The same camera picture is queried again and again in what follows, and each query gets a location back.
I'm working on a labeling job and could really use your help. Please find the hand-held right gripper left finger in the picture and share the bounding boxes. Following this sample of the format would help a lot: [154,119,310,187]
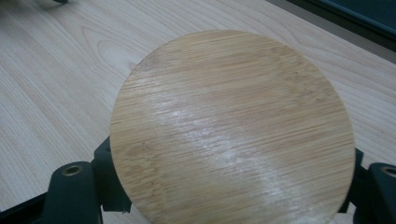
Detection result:
[40,135,134,224]

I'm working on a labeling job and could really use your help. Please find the wooden-lid jar brown contents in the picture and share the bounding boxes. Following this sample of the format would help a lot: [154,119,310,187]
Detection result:
[109,29,357,224]

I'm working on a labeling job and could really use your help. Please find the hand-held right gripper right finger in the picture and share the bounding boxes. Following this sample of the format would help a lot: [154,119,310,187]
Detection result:
[337,148,396,224]

